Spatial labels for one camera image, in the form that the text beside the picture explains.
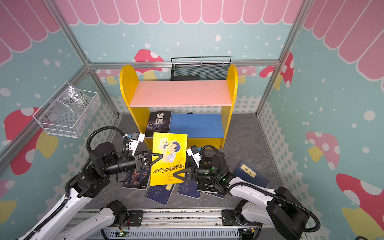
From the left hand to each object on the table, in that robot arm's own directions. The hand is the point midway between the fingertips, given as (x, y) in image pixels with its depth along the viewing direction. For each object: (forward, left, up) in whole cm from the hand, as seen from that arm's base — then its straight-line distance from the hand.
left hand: (161, 161), depth 59 cm
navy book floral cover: (-1, -10, -32) cm, 33 cm away
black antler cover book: (+1, -19, -30) cm, 36 cm away
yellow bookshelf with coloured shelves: (+28, -18, -16) cm, 37 cm away
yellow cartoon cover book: (+5, -4, +2) cm, 7 cm away
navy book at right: (+9, -43, -30) cm, 54 cm away
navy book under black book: (-4, -25, -32) cm, 41 cm away
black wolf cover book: (+35, +11, -17) cm, 41 cm away
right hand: (-2, -5, -8) cm, 9 cm away
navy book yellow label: (-4, +5, -32) cm, 32 cm away
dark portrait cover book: (+3, +21, -31) cm, 38 cm away
